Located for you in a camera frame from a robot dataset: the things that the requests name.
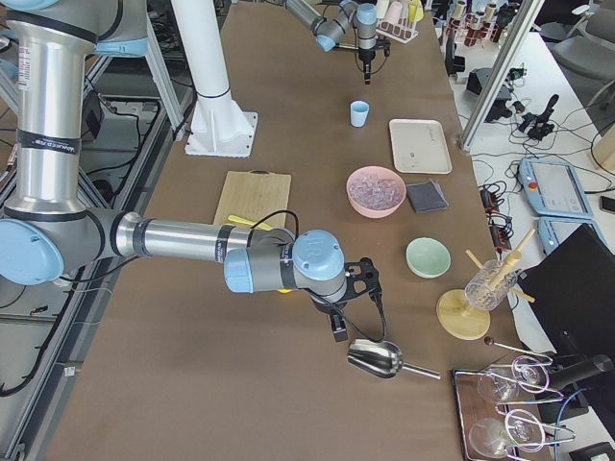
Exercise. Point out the yellow plastic knife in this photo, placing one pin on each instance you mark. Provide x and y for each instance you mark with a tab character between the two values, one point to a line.
241	221

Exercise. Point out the blue teach pendant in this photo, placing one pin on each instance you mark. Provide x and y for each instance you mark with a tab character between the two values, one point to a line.
553	188

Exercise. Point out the wine glass rack tray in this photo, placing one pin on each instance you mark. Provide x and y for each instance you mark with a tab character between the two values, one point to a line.
471	408

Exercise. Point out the light blue plastic cup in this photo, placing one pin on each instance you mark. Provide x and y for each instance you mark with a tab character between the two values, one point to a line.
359	111

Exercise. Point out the green bowl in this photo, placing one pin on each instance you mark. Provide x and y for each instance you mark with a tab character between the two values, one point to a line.
427	258

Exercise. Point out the textured drinking glass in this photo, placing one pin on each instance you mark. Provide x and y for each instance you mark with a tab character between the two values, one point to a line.
484	291

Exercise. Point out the grey folded cloth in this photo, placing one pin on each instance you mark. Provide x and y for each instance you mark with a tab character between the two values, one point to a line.
426	196

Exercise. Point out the long bar spoon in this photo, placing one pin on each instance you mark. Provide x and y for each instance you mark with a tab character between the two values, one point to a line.
490	341

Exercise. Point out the white wire cup rack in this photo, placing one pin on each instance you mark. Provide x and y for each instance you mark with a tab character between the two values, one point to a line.
404	31

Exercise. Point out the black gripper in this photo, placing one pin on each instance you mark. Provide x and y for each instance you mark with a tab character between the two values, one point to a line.
328	305
365	57

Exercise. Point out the yellow upturned cup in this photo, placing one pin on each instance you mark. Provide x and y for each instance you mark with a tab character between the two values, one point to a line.
415	10

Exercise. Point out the upper wine glass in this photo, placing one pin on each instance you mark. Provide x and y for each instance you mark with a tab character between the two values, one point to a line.
500	383

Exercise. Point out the cream rabbit serving tray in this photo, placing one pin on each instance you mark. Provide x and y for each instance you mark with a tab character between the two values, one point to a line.
419	147

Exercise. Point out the steel ice scoop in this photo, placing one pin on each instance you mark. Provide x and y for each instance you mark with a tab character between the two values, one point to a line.
383	359

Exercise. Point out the pink upturned cup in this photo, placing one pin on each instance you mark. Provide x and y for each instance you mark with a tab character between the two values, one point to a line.
394	12

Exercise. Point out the pink bowl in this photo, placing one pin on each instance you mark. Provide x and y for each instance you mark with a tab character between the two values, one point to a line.
375	191

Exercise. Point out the wooden glass stand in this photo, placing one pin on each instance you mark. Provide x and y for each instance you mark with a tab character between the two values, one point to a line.
462	320

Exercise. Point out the lower wine glass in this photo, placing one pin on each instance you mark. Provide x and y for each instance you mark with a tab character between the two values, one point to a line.
517	433

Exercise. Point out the wooden cutting board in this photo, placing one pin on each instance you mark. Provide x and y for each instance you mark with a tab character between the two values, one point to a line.
252	195

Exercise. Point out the white upturned cup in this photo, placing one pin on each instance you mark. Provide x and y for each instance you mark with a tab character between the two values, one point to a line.
381	8

